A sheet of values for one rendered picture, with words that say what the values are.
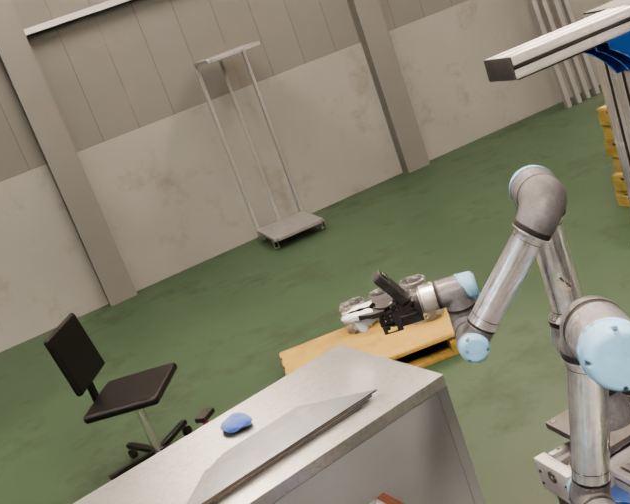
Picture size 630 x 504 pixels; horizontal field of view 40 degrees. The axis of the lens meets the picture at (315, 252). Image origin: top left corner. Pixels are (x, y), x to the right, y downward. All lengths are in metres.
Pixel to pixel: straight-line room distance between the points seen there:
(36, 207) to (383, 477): 6.99
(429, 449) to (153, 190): 6.95
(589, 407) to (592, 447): 0.09
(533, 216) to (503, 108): 8.99
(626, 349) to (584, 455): 0.33
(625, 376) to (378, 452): 1.25
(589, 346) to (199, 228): 8.19
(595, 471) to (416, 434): 1.01
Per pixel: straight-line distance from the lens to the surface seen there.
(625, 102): 1.98
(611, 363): 1.53
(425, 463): 2.77
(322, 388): 2.92
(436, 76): 10.55
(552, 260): 2.25
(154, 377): 5.21
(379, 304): 2.26
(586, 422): 1.75
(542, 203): 2.08
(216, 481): 2.59
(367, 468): 2.64
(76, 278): 9.37
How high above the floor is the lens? 2.25
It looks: 16 degrees down
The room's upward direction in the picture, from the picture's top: 20 degrees counter-clockwise
